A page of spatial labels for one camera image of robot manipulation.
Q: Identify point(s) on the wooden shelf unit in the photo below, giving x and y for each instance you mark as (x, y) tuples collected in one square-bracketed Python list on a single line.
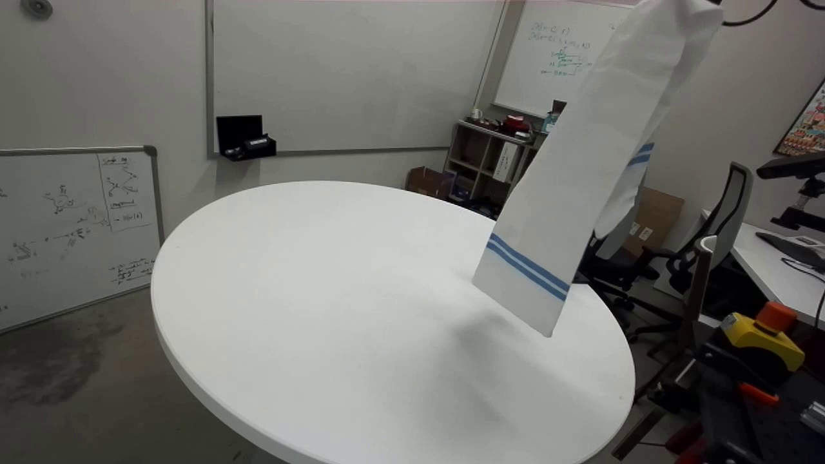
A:
[(486, 162)]

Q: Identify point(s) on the black keyboard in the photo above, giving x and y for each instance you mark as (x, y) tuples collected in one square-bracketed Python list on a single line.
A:
[(795, 249)]

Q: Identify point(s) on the orange block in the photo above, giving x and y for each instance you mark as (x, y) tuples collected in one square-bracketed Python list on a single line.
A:
[(778, 316)]

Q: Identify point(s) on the whiteboard with green writing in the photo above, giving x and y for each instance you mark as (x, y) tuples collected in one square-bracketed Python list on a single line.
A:
[(550, 61)]

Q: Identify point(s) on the small brown box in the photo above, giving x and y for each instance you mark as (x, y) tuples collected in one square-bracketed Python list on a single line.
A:
[(426, 180)]

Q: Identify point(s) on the white towel with blue stripes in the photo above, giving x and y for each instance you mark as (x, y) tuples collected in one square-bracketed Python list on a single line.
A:
[(584, 171)]

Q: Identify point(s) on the computer monitor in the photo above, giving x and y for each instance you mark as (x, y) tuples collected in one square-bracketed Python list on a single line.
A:
[(807, 125)]

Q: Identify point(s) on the black marker holder box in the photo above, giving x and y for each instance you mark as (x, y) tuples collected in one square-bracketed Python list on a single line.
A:
[(242, 135)]

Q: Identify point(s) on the whiteboard with black scribbles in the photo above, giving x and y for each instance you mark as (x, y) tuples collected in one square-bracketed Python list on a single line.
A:
[(68, 232)]

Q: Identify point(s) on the red item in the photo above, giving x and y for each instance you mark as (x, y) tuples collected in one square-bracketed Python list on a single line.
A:
[(517, 122)]

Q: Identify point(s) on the large blank wall whiteboard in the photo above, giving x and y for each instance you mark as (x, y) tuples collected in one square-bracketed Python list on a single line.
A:
[(345, 79)]

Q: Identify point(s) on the white desk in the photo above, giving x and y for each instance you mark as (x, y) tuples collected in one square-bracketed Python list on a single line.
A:
[(775, 273)]

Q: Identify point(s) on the black office chair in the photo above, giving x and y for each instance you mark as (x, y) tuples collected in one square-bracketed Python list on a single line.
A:
[(731, 208)]

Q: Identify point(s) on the yellow power tool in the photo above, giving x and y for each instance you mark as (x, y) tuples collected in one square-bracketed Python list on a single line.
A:
[(762, 339)]

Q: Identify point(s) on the black metal stand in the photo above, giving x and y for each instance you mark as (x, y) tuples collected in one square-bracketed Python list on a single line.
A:
[(698, 300)]

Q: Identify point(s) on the round grey wall fixture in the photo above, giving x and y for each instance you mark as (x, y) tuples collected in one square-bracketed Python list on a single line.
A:
[(38, 8)]

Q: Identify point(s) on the cardboard box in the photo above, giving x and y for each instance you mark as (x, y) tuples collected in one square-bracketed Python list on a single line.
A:
[(659, 220)]

